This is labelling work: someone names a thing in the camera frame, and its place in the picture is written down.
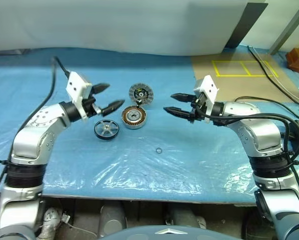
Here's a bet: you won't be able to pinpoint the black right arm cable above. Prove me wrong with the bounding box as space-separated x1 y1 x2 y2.
200 109 299 208

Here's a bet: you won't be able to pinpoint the grey rounded cylinder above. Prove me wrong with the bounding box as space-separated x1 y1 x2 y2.
167 206 201 229
98 201 127 238

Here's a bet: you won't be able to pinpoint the black flat panel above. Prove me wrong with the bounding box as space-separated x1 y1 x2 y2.
225 2 269 50

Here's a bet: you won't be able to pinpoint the aluminium frame post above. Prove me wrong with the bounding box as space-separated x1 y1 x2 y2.
268 0 299 56

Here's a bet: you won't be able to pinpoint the brown cardboard sheet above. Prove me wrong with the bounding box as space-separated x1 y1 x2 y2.
190 49 299 104

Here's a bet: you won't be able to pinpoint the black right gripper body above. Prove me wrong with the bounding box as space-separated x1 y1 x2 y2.
189 91 207 125

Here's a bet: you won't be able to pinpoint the motor cover with circuit board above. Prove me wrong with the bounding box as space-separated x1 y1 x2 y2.
127 82 155 106

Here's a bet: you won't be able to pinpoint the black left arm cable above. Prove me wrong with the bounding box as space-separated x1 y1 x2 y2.
0 56 72 193

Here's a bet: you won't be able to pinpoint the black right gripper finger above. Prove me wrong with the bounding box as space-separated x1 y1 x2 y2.
169 92 198 104
162 106 193 121

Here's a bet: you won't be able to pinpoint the amber brown box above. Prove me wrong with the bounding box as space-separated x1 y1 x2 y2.
286 47 299 77

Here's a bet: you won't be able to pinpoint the long white floor cable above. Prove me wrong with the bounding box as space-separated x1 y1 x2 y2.
253 49 299 102

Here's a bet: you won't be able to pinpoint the thin black cable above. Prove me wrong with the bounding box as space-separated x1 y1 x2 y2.
233 96 299 110

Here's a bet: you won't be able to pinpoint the white backdrop sheet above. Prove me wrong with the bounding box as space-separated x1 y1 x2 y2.
0 0 249 57

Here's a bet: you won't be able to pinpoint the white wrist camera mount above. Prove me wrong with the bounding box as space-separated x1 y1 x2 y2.
193 74 220 125
65 71 93 121

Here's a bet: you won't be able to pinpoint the long black floor cable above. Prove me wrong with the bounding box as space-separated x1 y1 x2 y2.
247 45 299 105

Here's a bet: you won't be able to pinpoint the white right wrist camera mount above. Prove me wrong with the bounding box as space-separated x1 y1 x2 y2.
193 74 220 125

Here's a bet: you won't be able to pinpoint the spoked silver black rotor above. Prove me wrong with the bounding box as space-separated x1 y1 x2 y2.
93 118 119 140

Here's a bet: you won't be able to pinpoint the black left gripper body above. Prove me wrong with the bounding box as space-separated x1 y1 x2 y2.
82 89 103 117

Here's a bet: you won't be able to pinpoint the yellow tape rectangle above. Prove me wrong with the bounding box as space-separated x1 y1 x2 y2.
211 59 280 77

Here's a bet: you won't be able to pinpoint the grey robot chest with emblem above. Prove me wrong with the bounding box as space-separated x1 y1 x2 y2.
96 224 208 240

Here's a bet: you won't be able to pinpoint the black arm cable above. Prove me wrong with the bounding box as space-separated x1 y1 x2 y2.
200 109 299 208
0 56 72 193

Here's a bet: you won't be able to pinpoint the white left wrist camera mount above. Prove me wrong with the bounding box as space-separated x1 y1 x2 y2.
65 71 93 121

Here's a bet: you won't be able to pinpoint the motor stator housing copper windings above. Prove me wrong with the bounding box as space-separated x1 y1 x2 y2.
120 105 148 130

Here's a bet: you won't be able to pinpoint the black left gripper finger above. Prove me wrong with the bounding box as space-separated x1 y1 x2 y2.
91 83 111 95
100 99 126 118

